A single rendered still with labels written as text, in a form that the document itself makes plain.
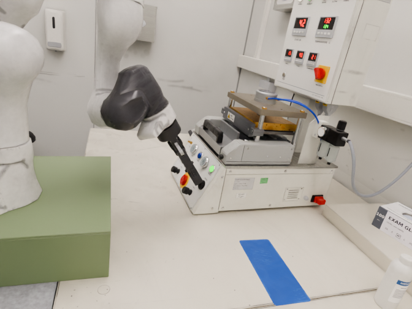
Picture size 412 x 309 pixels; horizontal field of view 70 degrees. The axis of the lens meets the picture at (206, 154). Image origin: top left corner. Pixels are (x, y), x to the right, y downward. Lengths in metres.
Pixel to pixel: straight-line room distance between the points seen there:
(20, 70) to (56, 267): 0.40
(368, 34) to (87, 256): 1.00
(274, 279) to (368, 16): 0.81
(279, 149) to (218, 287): 0.48
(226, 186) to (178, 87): 1.70
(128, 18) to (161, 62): 1.74
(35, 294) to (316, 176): 0.91
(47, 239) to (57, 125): 1.98
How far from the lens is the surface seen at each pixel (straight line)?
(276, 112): 0.98
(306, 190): 1.15
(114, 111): 0.74
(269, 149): 0.98
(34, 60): 0.65
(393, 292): 0.88
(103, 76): 0.86
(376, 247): 1.05
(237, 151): 0.93
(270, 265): 0.86
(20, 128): 0.75
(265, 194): 1.05
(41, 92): 2.57
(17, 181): 0.78
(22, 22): 0.80
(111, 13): 0.78
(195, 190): 1.01
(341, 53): 1.05
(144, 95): 0.78
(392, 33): 1.50
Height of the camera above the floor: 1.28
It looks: 21 degrees down
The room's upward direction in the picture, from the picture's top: 10 degrees clockwise
